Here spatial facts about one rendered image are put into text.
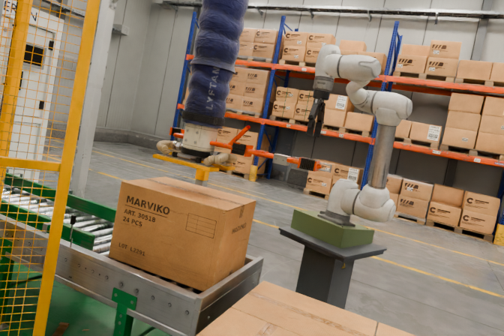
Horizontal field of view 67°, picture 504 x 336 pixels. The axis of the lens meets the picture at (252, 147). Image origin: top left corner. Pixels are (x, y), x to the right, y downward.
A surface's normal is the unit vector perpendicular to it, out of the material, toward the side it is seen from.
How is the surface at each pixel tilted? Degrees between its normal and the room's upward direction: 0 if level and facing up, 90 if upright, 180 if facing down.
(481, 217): 87
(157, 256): 90
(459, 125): 92
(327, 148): 90
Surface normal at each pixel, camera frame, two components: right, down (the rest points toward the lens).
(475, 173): -0.43, -0.04
